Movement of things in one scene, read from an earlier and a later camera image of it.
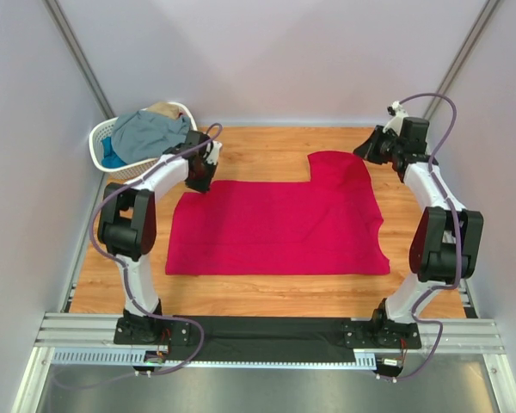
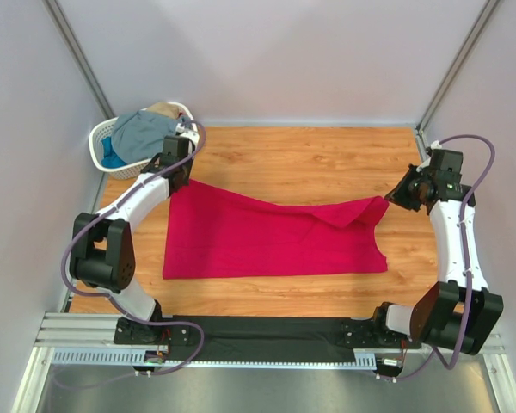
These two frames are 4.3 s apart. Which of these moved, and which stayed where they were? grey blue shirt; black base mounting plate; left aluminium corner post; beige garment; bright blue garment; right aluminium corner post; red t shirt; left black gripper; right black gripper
Moved: right black gripper; left black gripper; red t shirt
Stayed: grey blue shirt; bright blue garment; black base mounting plate; beige garment; left aluminium corner post; right aluminium corner post
